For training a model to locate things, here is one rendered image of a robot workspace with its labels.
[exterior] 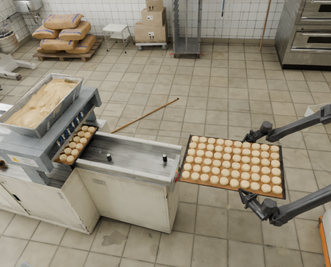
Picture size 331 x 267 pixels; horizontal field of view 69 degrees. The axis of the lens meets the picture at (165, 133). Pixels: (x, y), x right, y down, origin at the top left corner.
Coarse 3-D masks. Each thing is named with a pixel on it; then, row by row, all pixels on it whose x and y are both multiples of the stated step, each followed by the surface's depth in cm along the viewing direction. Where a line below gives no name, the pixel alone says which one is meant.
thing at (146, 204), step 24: (96, 144) 191; (120, 144) 190; (144, 168) 171; (168, 168) 170; (96, 192) 196; (120, 192) 184; (144, 192) 173; (168, 192) 171; (120, 216) 216; (144, 216) 202; (168, 216) 190
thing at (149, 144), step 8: (96, 136) 194; (104, 136) 190; (112, 136) 188; (120, 136) 188; (128, 144) 189; (136, 144) 186; (144, 144) 183; (152, 144) 181; (160, 144) 179; (168, 144) 179; (176, 152) 179
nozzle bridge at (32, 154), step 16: (80, 96) 180; (96, 96) 188; (64, 112) 168; (64, 128) 157; (0, 144) 149; (16, 144) 148; (32, 144) 147; (48, 144) 146; (64, 144) 165; (16, 160) 151; (32, 160) 144; (48, 160) 147; (32, 176) 162
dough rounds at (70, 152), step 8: (88, 128) 193; (96, 128) 195; (80, 136) 189; (88, 136) 187; (72, 144) 181; (80, 144) 181; (64, 152) 179; (72, 152) 176; (56, 160) 174; (64, 160) 173; (72, 160) 171
